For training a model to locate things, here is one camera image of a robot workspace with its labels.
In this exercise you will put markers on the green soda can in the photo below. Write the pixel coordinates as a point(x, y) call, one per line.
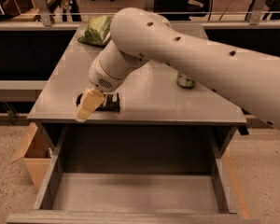
point(185, 81)

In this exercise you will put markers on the cardboard box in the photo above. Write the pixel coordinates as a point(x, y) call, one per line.
point(36, 152)

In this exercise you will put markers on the grey cabinet counter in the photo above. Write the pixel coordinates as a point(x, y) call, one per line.
point(148, 97)

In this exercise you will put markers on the black office chair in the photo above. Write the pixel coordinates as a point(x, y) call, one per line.
point(182, 10)

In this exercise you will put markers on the green chip bag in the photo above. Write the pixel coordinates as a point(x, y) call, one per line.
point(97, 32)

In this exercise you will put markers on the metal railing with posts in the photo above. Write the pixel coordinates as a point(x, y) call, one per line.
point(252, 11)

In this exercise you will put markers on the dark rxbar chocolate wrapper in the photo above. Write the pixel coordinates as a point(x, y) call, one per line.
point(111, 103)

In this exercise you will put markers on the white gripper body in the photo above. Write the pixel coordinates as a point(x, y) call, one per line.
point(100, 76)

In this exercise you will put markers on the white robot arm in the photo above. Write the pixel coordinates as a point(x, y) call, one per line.
point(247, 78)

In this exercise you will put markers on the open grey top drawer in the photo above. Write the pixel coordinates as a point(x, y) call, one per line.
point(136, 175)

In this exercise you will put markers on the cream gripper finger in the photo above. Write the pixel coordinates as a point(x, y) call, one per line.
point(87, 102)

